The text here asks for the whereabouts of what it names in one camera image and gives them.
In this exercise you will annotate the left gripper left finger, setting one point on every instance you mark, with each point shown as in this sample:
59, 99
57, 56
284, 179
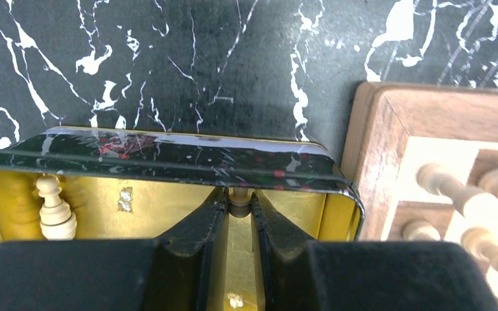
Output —
182, 269

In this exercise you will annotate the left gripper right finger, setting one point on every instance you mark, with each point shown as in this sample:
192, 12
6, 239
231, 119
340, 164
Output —
295, 271

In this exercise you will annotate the white chess pawn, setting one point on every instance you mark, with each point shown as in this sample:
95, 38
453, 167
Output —
419, 230
482, 244

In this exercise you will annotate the white chess piece in tray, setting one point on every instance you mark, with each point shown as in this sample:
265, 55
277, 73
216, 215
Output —
57, 220

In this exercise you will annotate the wooden chess board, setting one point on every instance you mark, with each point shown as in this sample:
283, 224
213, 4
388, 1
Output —
394, 130

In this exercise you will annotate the left gold tin tray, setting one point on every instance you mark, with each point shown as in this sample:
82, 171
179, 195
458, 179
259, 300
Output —
134, 185

